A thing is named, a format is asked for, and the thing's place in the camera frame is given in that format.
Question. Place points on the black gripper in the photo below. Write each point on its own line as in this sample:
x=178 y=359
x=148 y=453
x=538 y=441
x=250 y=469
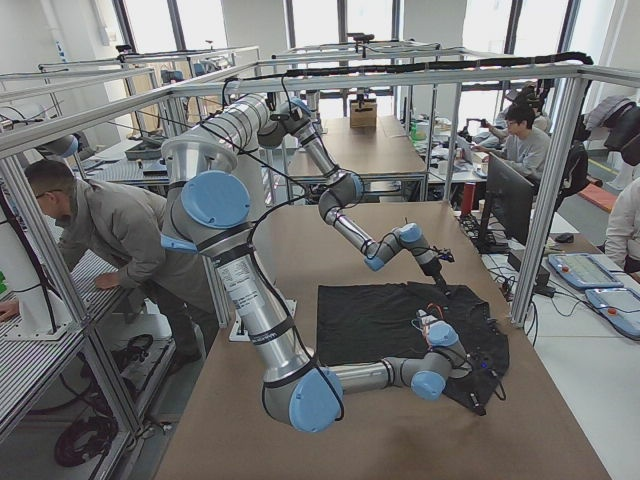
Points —
x=475 y=384
x=435 y=274

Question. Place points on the black printed t-shirt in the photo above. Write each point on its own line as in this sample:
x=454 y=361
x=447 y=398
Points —
x=369 y=323

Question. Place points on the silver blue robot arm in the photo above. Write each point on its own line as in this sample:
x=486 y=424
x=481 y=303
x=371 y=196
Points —
x=344 y=189
x=208 y=213

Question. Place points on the black computer monitor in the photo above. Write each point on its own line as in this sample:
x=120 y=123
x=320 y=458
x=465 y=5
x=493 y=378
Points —
x=509 y=199

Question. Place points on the seated man in grey hoodie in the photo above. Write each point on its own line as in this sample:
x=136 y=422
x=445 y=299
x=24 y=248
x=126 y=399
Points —
x=526 y=146

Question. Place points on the blue white teach pendant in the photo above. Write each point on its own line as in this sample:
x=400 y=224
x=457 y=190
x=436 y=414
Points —
x=619 y=306
x=582 y=271

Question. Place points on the cardboard box on far table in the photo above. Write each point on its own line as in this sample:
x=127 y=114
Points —
x=363 y=113

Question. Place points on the man in grey coat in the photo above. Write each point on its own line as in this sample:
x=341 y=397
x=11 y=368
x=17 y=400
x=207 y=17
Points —
x=122 y=225

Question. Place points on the aluminium cage frame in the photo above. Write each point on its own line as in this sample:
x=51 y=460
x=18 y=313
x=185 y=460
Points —
x=470 y=65

